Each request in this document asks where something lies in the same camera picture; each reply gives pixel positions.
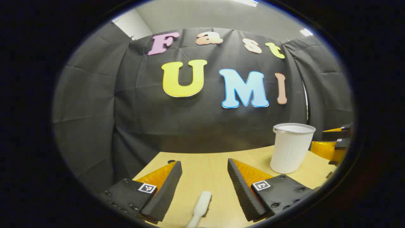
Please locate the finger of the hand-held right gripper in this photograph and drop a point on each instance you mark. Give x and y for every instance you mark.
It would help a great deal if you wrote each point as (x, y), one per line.
(322, 148)
(330, 135)

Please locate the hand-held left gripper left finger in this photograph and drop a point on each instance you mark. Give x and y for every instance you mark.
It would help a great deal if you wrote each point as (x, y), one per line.
(167, 193)

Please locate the wooden desktop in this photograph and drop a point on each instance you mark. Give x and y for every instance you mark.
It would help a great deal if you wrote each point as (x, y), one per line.
(205, 174)

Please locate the white ribbed garbage bin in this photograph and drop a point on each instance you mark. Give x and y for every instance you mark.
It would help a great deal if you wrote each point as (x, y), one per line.
(291, 148)

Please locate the small white broom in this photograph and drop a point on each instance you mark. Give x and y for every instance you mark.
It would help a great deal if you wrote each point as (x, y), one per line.
(201, 207)

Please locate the ceiling light panel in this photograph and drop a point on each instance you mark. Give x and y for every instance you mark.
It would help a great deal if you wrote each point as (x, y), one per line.
(246, 2)
(306, 32)

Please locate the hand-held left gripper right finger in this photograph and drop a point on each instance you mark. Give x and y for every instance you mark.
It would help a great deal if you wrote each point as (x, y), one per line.
(242, 193)

